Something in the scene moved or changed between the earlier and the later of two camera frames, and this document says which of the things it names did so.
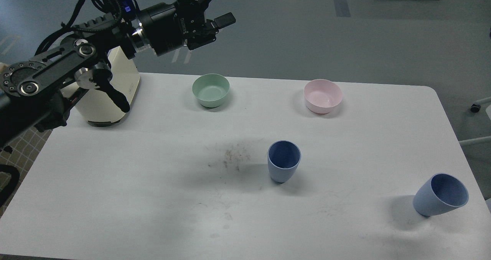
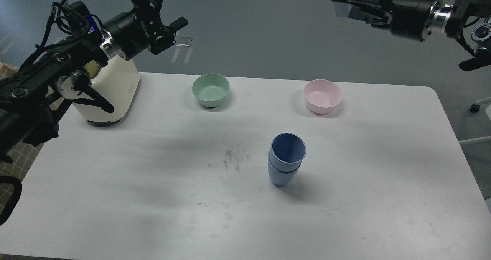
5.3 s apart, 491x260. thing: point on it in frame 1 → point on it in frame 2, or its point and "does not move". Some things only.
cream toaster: x=98 y=108 does not move
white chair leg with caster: x=475 y=107 does not move
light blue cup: x=442 y=193 → x=287 y=151
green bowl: x=210 y=89 does not move
